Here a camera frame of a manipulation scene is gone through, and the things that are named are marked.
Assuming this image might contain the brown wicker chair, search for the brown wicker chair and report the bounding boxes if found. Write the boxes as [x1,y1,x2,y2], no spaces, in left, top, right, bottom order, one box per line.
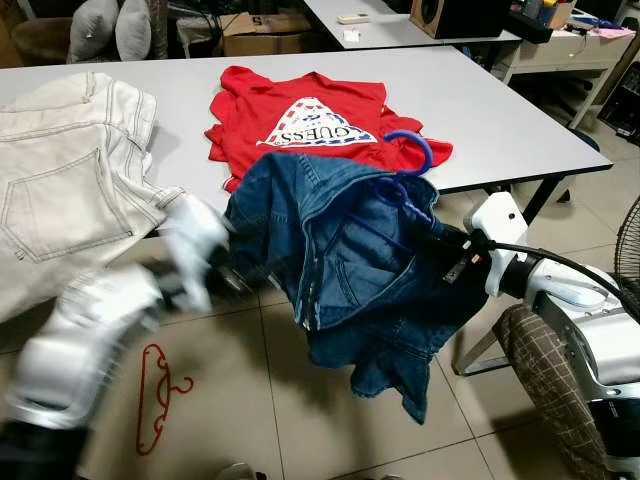
[10,15,76,66]

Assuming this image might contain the brown cardboard box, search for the brown cardboard box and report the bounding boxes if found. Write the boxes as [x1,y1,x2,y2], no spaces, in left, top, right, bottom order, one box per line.
[220,10,314,57]

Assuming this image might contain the white side table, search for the white side table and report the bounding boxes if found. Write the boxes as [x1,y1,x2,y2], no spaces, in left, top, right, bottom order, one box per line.
[500,25,639,131]

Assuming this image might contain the grey pillow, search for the grey pillow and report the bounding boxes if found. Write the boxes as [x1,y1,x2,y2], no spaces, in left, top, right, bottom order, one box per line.
[114,0,154,61]
[66,0,121,64]

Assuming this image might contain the black desk tray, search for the black desk tray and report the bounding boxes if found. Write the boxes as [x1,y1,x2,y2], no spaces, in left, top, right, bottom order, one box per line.
[505,0,573,44]

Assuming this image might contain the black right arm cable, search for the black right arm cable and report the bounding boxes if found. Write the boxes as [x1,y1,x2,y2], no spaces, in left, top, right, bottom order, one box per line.
[485,240,640,323]

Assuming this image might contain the grey robot foot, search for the grey robot foot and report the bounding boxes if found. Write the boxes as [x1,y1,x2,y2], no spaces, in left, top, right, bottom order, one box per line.
[213,462,269,480]

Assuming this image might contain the black standing fan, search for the black standing fan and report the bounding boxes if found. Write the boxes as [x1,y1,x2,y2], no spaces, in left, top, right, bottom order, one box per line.
[612,195,640,293]

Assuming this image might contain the blue plastic clothes hanger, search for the blue plastic clothes hanger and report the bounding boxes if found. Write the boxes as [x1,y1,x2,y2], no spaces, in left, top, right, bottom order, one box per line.
[352,130,443,263]

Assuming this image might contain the red plastic clothes hanger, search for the red plastic clothes hanger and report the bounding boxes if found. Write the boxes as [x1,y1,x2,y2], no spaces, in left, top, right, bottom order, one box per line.
[135,343,197,457]

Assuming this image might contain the pink cloth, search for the pink cloth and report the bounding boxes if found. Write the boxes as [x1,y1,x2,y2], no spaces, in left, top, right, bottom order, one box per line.
[585,25,637,40]

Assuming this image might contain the wooden loudspeaker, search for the wooden loudspeaker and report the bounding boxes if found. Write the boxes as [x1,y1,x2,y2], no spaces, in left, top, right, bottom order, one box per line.
[410,0,513,40]

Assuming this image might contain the brown checked cushion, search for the brown checked cushion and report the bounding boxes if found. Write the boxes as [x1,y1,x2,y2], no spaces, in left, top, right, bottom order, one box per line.
[495,303,613,480]

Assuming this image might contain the white jeans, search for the white jeans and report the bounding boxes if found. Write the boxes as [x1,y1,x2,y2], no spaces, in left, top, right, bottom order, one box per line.
[0,72,189,323]

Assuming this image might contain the red t-shirt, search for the red t-shirt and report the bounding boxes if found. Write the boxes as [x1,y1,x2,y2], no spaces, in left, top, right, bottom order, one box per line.
[205,65,454,193]

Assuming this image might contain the black table leg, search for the black table leg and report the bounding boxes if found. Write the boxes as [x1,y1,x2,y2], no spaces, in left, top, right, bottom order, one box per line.
[520,176,567,227]

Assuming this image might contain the blue denim garment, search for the blue denim garment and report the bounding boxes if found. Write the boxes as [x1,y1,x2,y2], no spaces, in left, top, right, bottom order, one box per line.
[225,150,493,426]

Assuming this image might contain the blue stool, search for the blue stool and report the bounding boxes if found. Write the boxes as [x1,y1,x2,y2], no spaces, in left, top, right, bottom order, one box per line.
[570,127,603,153]

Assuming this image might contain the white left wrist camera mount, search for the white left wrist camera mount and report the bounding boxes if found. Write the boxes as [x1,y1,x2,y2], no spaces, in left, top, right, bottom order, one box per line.
[158,193,233,313]

